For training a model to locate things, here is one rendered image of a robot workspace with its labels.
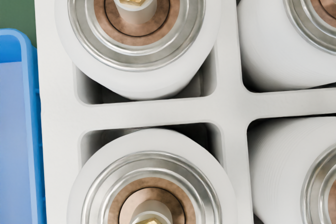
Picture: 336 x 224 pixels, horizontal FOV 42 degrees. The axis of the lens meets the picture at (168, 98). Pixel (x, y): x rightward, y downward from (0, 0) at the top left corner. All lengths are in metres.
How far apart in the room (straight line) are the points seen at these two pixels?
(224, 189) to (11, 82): 0.33
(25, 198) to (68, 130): 0.21
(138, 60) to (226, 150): 0.11
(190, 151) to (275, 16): 0.09
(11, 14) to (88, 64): 0.29
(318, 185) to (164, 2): 0.13
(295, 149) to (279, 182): 0.02
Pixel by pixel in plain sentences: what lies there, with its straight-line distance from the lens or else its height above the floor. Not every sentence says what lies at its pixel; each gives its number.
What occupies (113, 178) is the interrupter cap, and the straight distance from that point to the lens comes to 0.24.
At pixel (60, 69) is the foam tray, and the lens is 0.32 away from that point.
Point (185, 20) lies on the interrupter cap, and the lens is 0.24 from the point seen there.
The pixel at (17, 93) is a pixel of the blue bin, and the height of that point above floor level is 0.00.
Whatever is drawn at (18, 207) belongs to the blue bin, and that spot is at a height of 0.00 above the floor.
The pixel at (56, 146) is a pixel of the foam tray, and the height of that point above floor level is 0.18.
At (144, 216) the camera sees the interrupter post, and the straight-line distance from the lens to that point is 0.21.
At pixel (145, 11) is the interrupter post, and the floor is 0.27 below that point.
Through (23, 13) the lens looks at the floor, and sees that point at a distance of 0.53.
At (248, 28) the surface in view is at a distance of 0.30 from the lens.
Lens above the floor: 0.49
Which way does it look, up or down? 87 degrees down
